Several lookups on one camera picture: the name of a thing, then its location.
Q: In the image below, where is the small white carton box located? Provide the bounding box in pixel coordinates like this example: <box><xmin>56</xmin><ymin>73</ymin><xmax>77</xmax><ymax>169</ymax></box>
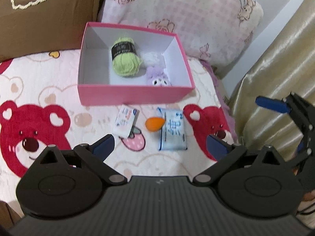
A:
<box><xmin>113</xmin><ymin>104</ymin><xmax>138</xmax><ymax>138</ymax></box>

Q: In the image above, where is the blue wet wipes pack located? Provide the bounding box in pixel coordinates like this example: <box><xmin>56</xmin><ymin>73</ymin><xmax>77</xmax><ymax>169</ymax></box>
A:
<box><xmin>157</xmin><ymin>107</ymin><xmax>187</xmax><ymax>151</ymax></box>

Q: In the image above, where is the gold satin curtain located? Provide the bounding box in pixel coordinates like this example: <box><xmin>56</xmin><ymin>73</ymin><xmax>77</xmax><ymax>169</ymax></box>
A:
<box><xmin>230</xmin><ymin>0</ymin><xmax>314</xmax><ymax>160</ymax></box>

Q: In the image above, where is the orange makeup sponge egg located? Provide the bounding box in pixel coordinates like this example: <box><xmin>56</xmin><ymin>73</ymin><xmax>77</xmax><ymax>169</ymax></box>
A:
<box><xmin>145</xmin><ymin>117</ymin><xmax>166</xmax><ymax>132</ymax></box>

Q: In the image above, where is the bear print bed blanket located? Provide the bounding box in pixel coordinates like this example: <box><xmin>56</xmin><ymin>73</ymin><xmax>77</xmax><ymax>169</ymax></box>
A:
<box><xmin>0</xmin><ymin>48</ymin><xmax>238</xmax><ymax>217</ymax></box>

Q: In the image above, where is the pink cardboard box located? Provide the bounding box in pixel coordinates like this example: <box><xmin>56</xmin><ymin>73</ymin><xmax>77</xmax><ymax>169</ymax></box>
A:
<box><xmin>77</xmin><ymin>22</ymin><xmax>195</xmax><ymax>105</ymax></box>

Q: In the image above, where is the green yarn ball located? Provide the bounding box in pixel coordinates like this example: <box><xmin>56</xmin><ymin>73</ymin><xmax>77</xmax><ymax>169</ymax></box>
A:
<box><xmin>111</xmin><ymin>37</ymin><xmax>143</xmax><ymax>77</ymax></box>

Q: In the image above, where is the purple plush toy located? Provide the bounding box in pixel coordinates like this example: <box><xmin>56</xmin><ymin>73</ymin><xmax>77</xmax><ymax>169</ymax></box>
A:
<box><xmin>146</xmin><ymin>65</ymin><xmax>171</xmax><ymax>86</ymax></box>

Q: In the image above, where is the pink checked floral pillow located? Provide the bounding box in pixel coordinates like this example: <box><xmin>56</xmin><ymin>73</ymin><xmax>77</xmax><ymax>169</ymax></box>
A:
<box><xmin>98</xmin><ymin>0</ymin><xmax>264</xmax><ymax>69</ymax></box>

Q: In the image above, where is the white yarn bundle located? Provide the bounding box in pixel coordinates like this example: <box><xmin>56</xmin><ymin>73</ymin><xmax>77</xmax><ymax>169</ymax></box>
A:
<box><xmin>140</xmin><ymin>52</ymin><xmax>166</xmax><ymax>68</ymax></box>

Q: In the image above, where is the brown embroidered pillow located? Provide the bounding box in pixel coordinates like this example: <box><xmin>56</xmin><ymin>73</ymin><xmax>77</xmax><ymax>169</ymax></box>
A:
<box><xmin>1</xmin><ymin>0</ymin><xmax>103</xmax><ymax>61</ymax></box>

